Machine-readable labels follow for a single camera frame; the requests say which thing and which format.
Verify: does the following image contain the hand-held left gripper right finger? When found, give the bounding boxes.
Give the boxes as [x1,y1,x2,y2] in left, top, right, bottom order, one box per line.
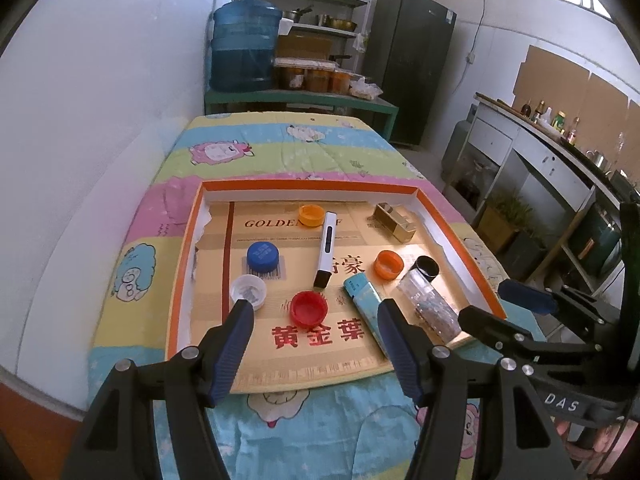
[377,299,576,480]

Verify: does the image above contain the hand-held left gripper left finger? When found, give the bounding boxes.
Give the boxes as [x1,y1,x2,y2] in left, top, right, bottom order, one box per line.
[60,299,256,480]

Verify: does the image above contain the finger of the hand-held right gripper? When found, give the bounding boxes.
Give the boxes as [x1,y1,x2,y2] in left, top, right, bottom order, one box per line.
[497,280,618,326]
[457,305,601,361]

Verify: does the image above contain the shallow cardboard box tray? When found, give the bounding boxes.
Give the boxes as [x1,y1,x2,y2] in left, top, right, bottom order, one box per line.
[166,178,507,395]

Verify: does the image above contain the clear bead bottle black cap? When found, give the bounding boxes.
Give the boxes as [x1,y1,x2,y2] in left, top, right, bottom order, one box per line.
[396,255,462,346]

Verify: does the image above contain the white bottle cap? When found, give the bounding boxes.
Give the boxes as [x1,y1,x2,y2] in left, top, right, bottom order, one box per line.
[230,274,268,311]

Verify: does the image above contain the light blue packet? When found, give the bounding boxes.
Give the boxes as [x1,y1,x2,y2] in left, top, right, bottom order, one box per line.
[342,277,396,361]

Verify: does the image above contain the small orange bottle cap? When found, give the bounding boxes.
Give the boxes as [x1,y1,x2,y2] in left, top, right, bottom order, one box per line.
[374,250,404,280]

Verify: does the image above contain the red bottle cap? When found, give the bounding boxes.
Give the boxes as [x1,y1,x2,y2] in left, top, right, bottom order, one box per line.
[290,290,330,326]

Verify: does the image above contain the blue bottle cap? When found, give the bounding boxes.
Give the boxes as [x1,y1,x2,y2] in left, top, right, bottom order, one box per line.
[247,241,281,273]

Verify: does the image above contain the small gold box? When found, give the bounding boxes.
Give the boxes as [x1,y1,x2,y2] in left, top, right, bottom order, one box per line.
[374,202,417,243]

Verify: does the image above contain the white pen-shaped device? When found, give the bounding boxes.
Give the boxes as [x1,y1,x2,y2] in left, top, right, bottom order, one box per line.
[313,211,339,290]

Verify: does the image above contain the large orange bottle cap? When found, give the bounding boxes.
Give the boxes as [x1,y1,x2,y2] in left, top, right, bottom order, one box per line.
[298,203,325,227]

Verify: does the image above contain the black planter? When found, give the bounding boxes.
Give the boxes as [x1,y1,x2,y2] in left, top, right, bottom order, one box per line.
[510,232,548,281]

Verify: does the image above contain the yellow planter with plants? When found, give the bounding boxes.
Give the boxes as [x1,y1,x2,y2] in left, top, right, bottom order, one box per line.
[475,192,531,256]

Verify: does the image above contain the dark green pot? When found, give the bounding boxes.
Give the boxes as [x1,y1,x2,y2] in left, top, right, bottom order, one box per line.
[580,207,626,276]

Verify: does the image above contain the grey kitchen counter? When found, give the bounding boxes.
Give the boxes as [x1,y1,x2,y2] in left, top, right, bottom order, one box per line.
[442,92,640,301]

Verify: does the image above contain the grey gas cylinder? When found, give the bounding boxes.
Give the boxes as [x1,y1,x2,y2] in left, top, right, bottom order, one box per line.
[440,119,476,191]

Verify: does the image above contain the cartoon sheep printed blanket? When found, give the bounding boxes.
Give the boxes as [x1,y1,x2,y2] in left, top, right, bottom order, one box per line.
[87,112,551,480]

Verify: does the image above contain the brown wooden door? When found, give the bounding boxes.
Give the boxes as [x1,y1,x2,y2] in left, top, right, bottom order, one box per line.
[0,375,96,480]

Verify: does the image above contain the dark green refrigerator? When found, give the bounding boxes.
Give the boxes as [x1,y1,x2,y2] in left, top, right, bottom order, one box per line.
[362,0,457,148]

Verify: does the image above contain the clear plastic bag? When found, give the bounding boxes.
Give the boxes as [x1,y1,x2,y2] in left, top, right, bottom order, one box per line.
[349,77,383,100]

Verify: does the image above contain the green low table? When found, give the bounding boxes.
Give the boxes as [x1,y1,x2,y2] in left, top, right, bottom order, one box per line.
[204,89,400,146]

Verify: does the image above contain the blue water jug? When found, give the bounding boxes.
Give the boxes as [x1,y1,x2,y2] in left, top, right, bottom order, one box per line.
[209,1,282,93]

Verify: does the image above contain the brown cardboard box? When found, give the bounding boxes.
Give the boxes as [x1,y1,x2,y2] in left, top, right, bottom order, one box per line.
[276,34,333,60]

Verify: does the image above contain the cardboard sheet on wall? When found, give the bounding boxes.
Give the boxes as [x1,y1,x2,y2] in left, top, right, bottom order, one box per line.
[512,45,640,121]

